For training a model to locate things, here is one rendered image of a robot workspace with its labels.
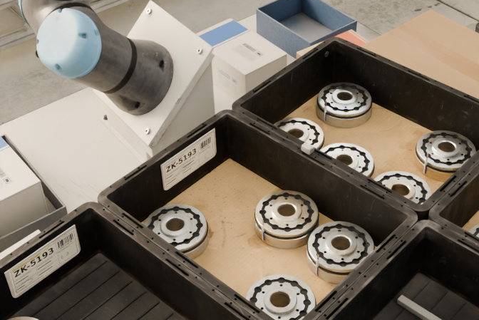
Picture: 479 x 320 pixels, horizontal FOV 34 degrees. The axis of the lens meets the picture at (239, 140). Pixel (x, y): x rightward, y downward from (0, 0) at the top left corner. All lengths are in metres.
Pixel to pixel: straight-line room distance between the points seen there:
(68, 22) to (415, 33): 0.72
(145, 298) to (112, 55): 0.47
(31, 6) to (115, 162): 0.35
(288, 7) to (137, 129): 0.63
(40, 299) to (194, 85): 0.52
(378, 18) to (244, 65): 1.74
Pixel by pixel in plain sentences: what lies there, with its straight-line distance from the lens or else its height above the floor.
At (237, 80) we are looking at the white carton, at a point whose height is 0.76.
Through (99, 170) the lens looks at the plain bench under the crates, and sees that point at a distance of 1.63.
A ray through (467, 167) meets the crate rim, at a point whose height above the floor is 0.93.
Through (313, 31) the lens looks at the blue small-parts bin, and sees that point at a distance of 1.99.
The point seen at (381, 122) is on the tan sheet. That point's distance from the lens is 1.51.
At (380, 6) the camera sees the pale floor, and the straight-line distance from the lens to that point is 3.49.
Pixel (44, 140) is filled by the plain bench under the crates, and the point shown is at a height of 0.70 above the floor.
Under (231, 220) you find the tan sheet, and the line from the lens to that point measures 1.31.
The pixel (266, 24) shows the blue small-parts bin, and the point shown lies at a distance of 1.94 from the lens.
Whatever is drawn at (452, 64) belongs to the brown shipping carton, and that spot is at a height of 0.86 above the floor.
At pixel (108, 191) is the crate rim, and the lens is 1.24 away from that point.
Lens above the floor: 1.77
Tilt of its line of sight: 40 degrees down
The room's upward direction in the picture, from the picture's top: 2 degrees counter-clockwise
